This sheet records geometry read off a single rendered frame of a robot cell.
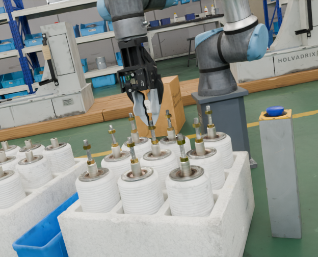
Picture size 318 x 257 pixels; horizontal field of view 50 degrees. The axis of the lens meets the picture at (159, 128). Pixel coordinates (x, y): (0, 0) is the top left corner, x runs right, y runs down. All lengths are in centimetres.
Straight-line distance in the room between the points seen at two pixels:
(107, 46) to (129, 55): 831
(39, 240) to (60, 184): 19
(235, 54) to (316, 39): 193
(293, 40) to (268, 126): 234
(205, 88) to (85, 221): 70
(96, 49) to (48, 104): 637
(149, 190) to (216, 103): 60
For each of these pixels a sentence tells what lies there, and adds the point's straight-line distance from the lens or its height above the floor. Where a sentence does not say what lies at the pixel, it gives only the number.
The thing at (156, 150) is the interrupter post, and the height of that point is 27.
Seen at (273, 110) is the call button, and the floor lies 33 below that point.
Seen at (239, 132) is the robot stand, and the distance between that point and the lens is 130.
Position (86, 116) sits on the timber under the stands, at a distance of 270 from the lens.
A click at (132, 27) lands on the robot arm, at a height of 57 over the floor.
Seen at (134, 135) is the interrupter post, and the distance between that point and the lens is 101.
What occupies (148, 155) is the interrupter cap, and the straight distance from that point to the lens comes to 87.
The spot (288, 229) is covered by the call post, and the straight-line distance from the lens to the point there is 93.
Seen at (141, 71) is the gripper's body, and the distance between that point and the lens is 76.
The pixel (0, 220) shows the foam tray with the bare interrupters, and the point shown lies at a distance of 99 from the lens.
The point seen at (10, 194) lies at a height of 21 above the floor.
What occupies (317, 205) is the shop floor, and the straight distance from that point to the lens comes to 109.
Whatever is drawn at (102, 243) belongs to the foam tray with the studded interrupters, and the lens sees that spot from 82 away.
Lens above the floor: 53
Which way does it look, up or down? 14 degrees down
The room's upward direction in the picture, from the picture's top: 11 degrees counter-clockwise
